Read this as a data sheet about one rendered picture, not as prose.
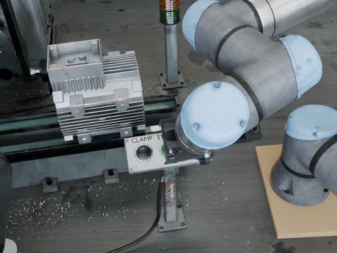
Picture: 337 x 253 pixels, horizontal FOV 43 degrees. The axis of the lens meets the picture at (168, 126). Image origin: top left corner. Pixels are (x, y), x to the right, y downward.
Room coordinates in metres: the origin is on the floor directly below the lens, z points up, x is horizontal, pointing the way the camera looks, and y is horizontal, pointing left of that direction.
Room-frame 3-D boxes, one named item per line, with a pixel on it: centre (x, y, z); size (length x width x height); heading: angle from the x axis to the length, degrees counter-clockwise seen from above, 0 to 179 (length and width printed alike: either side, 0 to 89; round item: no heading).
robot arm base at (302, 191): (0.69, -0.33, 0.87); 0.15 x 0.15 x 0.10
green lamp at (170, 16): (1.16, -0.02, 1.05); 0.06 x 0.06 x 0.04
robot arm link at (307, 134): (0.68, -0.33, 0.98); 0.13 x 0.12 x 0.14; 28
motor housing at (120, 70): (0.83, 0.17, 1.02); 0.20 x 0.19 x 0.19; 99
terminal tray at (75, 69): (0.82, 0.21, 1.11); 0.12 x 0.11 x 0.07; 99
